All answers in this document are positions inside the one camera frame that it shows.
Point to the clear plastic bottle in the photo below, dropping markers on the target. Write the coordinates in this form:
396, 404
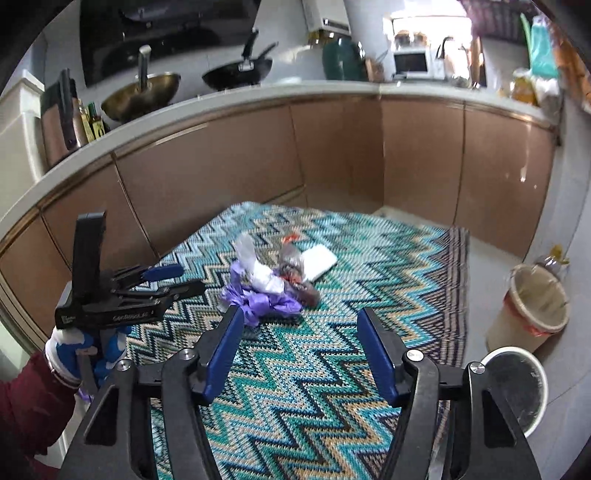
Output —
298, 277

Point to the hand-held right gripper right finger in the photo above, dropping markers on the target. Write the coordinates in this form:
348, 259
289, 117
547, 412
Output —
376, 355

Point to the black wok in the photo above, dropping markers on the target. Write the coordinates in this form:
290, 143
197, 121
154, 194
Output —
231, 78

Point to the brass wok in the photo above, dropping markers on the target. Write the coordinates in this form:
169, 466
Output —
138, 99

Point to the purple plastic bag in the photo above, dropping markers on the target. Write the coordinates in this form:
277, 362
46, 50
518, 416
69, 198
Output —
263, 307

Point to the beige trash can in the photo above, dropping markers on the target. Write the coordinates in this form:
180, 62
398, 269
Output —
521, 323

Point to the white tissue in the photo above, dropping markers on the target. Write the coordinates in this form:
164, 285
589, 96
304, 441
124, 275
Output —
268, 279
321, 261

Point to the zigzag woven mat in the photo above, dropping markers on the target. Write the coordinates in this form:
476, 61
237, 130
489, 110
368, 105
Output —
323, 286

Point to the yellow food package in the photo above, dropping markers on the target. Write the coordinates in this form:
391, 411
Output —
524, 87

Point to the brown kitchen base cabinets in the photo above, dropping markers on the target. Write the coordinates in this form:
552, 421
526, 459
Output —
332, 147

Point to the black knife holder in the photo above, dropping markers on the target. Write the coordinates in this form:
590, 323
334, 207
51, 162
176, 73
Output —
60, 120

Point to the white round bin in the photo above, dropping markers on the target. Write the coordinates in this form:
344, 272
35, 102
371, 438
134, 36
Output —
519, 397

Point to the metal faucet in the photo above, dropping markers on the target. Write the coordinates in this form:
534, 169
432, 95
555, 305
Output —
445, 46

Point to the white microwave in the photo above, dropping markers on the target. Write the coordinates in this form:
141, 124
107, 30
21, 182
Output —
411, 62

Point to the floral brown apron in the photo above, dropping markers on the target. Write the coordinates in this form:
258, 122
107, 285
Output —
575, 69

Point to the person's left hand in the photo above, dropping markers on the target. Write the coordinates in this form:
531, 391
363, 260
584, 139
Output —
69, 348

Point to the white water heater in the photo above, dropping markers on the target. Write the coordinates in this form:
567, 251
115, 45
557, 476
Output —
325, 16

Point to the small orange scrap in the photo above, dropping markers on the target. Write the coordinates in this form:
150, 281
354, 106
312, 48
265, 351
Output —
291, 237

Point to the person's left forearm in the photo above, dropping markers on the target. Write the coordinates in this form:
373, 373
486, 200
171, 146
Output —
27, 415

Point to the teal plastic bag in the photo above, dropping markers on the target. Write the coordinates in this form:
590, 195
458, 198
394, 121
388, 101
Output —
542, 46

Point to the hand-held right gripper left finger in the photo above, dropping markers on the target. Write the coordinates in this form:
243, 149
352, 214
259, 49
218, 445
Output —
226, 350

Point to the green oil bottle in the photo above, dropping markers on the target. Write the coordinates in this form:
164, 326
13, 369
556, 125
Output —
97, 122

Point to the small clear plastic piece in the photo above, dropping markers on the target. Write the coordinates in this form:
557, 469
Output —
246, 249

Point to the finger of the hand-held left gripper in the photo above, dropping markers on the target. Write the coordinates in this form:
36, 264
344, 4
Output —
184, 287
161, 272

